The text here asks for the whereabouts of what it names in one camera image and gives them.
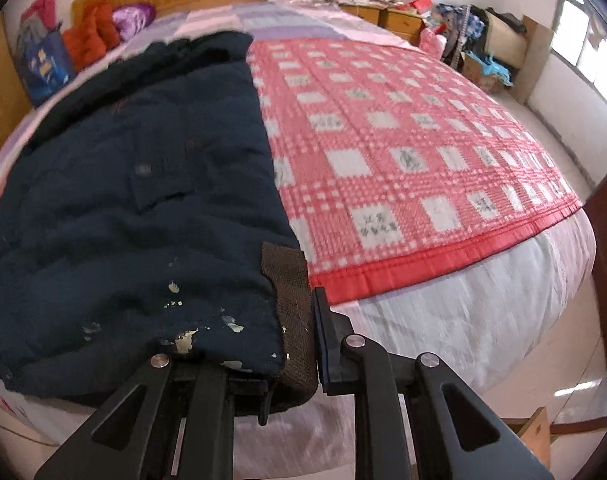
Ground purple patterned pillow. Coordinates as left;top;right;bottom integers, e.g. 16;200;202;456
112;2;157;41

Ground blue shopping bag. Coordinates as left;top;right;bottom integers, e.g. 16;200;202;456
15;29;76;107

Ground pink purple patchwork bedsheet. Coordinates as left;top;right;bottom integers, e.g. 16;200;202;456
0;3;418;186

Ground light blue plastic item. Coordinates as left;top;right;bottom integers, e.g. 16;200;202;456
477;55;513;87

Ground dark navy padded jacket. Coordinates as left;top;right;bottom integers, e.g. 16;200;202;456
0;32;317;411

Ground cardboard box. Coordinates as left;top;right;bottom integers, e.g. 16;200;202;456
461;6;553;104

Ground window with frame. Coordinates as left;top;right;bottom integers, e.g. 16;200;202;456
552;0;607;103

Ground red white checkered blanket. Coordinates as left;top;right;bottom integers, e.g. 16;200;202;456
248;38;581;304

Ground wooden nightstand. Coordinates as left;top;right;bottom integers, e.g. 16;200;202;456
339;2;425;47

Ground pile of colourful clothes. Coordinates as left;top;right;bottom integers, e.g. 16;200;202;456
418;3;487;67

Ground orange red padded jacket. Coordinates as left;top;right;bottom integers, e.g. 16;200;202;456
62;1;121;72

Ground small wooden stool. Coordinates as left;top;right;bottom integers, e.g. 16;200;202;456
503;406;551;469

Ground pink clothes on pile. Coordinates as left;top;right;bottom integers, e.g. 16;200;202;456
20;0;57;29

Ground wooden wardrobe side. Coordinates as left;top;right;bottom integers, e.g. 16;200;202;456
0;8;34;174

